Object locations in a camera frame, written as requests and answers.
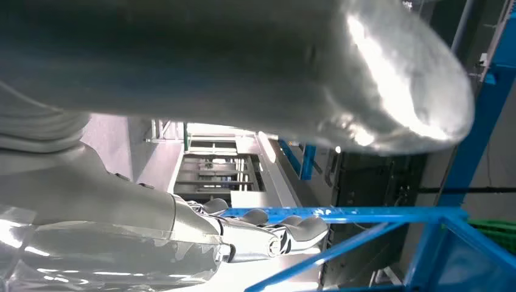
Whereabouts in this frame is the blue metal shelf rack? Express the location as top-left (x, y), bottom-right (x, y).
top-left (223, 0), bottom-right (516, 292)

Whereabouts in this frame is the blue metal storage rack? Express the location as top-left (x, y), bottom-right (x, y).
top-left (277, 139), bottom-right (318, 181)

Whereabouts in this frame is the black cabinet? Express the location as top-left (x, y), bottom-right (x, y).
top-left (322, 149), bottom-right (429, 289)

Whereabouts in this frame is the green plastic crate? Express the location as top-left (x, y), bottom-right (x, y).
top-left (467, 218), bottom-right (516, 256)

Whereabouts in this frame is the grey metal frame structure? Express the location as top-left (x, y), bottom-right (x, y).
top-left (143, 120), bottom-right (301, 208)

